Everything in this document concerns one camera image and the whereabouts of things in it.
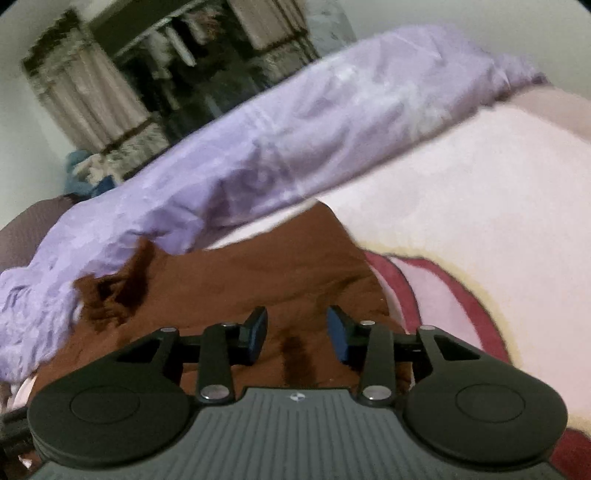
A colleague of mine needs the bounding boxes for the grey covered fan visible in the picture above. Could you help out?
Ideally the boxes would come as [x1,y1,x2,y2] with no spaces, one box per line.
[305,0,358,58]

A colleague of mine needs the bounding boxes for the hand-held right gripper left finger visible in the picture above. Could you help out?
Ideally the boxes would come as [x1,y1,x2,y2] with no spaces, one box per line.
[113,306,269,405]

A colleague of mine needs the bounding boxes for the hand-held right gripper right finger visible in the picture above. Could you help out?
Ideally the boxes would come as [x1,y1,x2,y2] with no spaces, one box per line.
[326,305,483,408]

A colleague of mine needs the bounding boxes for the brown garment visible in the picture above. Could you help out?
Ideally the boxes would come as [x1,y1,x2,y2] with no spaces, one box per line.
[34,200,416,478]

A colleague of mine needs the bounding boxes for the blue cloth bundle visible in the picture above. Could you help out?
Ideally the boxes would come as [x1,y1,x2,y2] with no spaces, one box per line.
[62,148,123,200]

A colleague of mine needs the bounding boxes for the maroon pillow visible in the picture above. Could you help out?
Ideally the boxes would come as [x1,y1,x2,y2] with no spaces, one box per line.
[0,193,79,273]

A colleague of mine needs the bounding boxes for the pink printed bed sheet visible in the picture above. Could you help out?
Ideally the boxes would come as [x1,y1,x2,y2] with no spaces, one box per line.
[0,85,591,480]

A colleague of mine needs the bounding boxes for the purple quilt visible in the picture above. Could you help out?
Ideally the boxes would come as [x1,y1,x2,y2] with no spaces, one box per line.
[0,24,552,384]

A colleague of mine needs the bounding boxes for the beige striped curtain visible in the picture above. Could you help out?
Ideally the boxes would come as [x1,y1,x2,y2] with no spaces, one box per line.
[21,9,171,178]
[226,0,319,70]

